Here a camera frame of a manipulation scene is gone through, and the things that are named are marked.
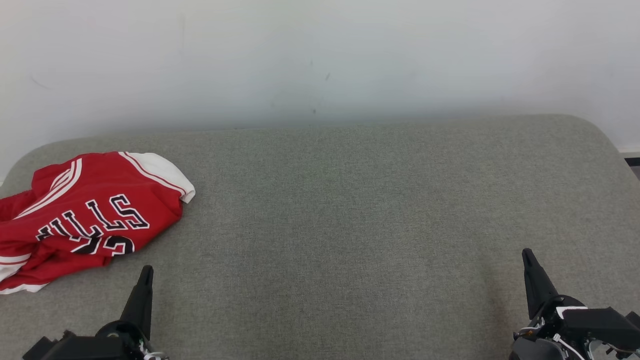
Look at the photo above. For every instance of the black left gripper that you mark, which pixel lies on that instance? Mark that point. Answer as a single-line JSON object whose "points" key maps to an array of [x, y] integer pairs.
{"points": [[110, 345]]}

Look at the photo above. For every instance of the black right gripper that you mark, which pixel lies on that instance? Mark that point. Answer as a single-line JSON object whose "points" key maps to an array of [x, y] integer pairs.
{"points": [[540, 347]]}

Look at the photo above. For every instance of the red basketball jersey white sleeves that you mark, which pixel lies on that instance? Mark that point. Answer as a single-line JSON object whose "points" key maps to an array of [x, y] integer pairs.
{"points": [[100, 195]]}

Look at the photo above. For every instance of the grey fabric sofa seat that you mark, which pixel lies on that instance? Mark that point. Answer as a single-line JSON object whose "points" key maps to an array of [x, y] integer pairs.
{"points": [[350, 225]]}

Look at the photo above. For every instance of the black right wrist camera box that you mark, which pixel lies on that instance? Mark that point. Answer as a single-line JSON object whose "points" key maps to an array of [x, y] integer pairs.
{"points": [[600, 320]]}

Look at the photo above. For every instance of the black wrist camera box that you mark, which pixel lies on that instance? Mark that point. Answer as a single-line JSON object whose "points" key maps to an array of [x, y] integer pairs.
{"points": [[600, 320], [42, 351]]}

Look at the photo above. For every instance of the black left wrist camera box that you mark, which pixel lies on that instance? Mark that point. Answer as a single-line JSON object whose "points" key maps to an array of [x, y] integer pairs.
{"points": [[42, 351]]}

